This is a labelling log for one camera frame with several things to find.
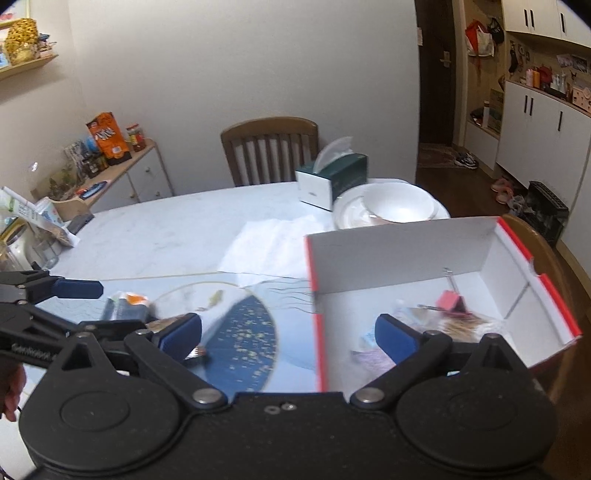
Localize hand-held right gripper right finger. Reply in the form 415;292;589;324
349;313;528;411

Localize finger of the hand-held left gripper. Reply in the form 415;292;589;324
0;302;151;352
0;269;104;305

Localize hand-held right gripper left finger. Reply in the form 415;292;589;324
59;313;230;411

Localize pink purple packet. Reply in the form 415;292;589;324
350;348;395;372

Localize grey white orange snack bag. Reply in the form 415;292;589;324
100;291;154;324

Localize red binder clip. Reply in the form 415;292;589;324
417;267;472;318

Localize bag of cotton swabs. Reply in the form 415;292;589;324
431;318;506;346

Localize red cardboard box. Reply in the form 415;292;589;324
305;216;583;393

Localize person's left hand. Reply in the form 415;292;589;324
0;362;27;423

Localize glass cup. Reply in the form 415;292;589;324
29;230;62;272

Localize clear bag of snacks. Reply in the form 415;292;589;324
34;197;80;248

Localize printed blue table mat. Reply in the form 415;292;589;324
0;276;320;394

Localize silver appliance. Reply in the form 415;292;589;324
0;217;34;274

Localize blue oval dish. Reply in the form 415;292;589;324
75;180;110;199

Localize white green carton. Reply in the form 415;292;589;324
0;185;41;223

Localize glass dome terrarium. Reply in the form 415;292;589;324
29;161;88;205

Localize white paper napkin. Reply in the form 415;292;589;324
216;213;339;289

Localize white sideboard cabinet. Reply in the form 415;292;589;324
76;138;175;214

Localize white plate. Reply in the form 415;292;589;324
332;181;452;230

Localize white bowl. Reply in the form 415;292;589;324
361;184;443;225

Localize photo card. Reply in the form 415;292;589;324
63;141;93;182

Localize red jar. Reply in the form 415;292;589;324
125;122;148;153

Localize green white tissue box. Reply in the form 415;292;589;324
294;136;370;212

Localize pink slippers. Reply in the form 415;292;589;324
490;177;525;206

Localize patterned rug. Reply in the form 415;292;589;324
416;143;463;169

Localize black crate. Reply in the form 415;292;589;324
523;180;570;248

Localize open wooden shelf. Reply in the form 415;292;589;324
461;0;509;161

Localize white floor cabinet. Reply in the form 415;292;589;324
495;80;591;219

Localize yellow flower bunch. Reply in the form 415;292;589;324
3;17;41;66

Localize dark door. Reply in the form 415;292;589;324
414;0;468;145

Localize red white bag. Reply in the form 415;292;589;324
464;19;498;59

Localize wooden wall shelf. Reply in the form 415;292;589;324
0;52;60;82

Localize white wall cabinet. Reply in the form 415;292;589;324
501;0;591;52

